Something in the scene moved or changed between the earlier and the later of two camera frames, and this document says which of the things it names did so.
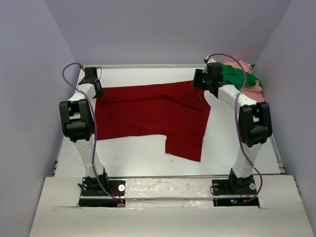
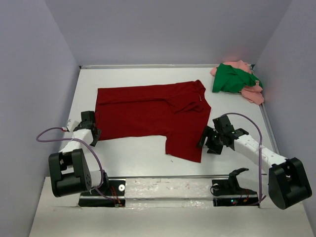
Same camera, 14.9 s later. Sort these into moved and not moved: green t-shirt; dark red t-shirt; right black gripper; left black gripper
Moved: right black gripper; left black gripper
Not moved: green t-shirt; dark red t-shirt
